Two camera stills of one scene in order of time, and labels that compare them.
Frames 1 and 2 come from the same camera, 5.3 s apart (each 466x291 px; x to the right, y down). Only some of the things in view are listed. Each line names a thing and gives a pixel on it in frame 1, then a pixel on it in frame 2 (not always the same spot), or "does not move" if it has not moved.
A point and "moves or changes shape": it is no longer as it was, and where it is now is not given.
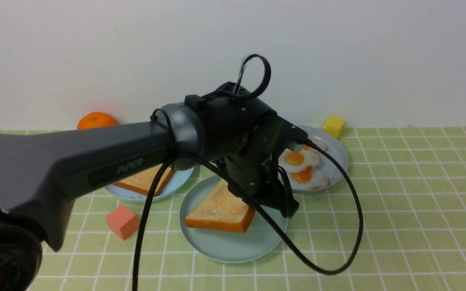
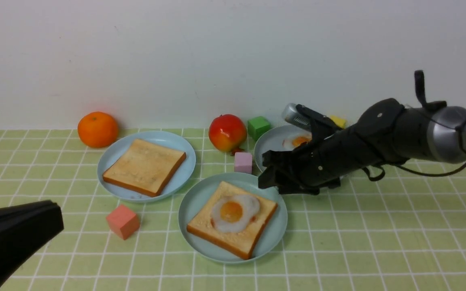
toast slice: [221, 209] moves or changes shape
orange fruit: [94, 119] does not move
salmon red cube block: [122, 221] does not move
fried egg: [297, 161] moves or changes shape
